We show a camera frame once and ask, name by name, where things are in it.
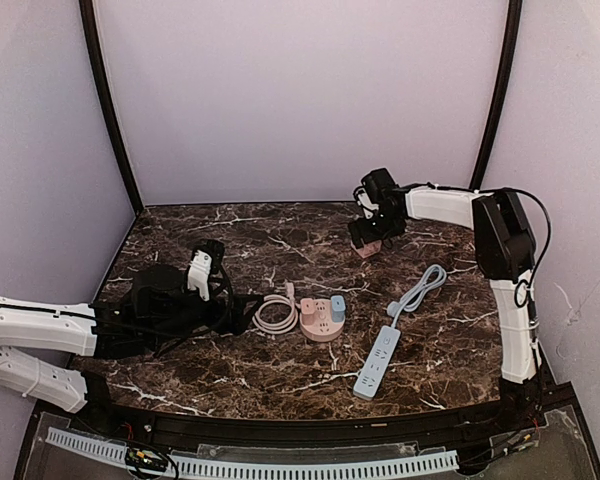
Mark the pink cube socket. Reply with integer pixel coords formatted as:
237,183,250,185
351,240,382,259

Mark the small pink plug adapter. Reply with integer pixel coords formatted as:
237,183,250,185
300,298,317,326

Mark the small blue plug adapter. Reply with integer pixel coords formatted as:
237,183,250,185
330,295,346,323

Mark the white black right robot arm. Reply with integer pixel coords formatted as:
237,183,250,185
348,170,544,399

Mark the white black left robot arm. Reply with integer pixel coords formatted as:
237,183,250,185
0,264,264,413

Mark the round pink power strip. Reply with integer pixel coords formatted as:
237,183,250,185
299,298,345,343

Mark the blue power strip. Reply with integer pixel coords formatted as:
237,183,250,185
353,326,401,400

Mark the small circuit board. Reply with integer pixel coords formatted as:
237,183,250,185
124,447,170,473

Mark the pink coiled cable with plug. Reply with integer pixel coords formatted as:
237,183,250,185
252,281,301,335

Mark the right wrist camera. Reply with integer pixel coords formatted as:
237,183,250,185
353,168,398,219

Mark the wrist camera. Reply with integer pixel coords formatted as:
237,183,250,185
185,239,225,302
353,168,398,219

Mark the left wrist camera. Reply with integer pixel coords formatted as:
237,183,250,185
185,239,225,302

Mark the black front rail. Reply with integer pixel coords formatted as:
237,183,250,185
71,402,547,451

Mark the white cable duct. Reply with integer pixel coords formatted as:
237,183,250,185
45,427,459,479

